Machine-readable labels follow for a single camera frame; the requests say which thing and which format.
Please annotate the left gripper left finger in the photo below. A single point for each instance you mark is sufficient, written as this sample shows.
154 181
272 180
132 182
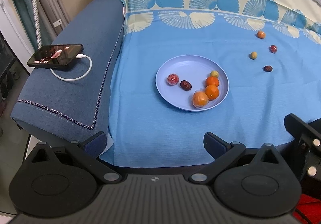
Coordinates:
59 181

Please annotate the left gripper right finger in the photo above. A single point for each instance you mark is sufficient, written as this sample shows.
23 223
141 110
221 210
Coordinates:
254 182

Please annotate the large orange front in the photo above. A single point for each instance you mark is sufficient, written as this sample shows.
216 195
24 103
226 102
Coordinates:
212 92

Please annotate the yellow green fruit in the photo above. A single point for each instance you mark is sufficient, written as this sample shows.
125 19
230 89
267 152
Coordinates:
214 74
253 55

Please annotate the dark red jujube back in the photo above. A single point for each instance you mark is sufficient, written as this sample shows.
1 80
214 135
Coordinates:
185 85

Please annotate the dark red jujube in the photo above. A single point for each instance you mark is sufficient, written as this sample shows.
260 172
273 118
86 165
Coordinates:
185 85
268 68

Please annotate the lavender plastic plate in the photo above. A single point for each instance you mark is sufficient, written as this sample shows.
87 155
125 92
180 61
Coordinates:
194 69

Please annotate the red fruit front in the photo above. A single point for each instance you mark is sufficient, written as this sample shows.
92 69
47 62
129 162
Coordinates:
173 79

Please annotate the red fruit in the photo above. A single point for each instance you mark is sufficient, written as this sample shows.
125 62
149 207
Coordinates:
273 49
173 79

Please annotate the blue denim sofa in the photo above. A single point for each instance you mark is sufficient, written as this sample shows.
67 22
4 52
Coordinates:
73 104

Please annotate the dark red jujube front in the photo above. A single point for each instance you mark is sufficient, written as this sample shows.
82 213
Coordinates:
268 68

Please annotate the wrapped red fruit right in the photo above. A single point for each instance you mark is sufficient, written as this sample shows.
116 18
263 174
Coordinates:
273 49

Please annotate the black smartphone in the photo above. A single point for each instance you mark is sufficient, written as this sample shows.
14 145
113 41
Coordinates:
57 57

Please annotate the small orange back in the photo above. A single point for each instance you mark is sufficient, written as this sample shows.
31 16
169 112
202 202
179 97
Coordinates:
261 34

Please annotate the blue patterned bed sheet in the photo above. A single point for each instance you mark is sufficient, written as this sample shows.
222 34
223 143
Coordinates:
235 68

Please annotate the grey curtain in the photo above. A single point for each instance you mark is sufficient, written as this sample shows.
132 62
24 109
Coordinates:
54 16

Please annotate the white window frame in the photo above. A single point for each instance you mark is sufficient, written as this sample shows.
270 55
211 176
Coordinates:
14 33

